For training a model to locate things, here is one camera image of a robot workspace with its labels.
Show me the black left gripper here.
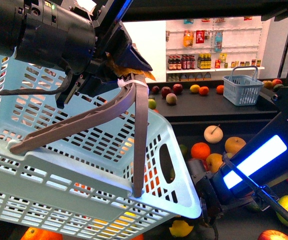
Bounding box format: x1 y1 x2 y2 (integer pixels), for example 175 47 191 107
55 0 153 109

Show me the large light blue basket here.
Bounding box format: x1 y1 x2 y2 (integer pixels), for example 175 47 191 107
0 51 203 240

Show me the yellow lemon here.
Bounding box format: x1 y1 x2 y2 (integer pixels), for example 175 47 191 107
169 220 194 238
189 84 200 94

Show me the white sauce bottle shelf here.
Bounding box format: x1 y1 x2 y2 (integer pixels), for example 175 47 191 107
165 16 267 82

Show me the black metal shelf rack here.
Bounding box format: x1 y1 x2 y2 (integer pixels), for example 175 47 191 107
0 0 288 240

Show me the far green apple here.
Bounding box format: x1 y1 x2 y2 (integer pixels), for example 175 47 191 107
148 99 157 110

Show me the far peach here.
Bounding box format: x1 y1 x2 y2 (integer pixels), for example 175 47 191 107
165 93 177 105

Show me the far dark red apple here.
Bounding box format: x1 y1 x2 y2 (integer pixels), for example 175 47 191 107
172 83 183 95

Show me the far small orange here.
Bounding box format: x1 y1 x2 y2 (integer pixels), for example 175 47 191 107
199 86 210 96

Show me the green lime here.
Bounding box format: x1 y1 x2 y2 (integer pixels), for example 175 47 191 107
179 144 188 158

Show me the white pear with stem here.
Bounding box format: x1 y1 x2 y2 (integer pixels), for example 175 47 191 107
203 125 224 144

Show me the orange near fruit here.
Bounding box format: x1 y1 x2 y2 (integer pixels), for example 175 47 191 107
190 142 211 161

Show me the small blue far basket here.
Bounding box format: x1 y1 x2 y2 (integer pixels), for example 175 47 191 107
222 66 264 107

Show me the yellow orange apple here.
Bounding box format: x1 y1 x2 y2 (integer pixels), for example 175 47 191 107
206 153 223 173

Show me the big orange mandarin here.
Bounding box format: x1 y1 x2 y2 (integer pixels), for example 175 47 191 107
21 227 63 240

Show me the red apple front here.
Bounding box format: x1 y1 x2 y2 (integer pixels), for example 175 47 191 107
257 229 288 240

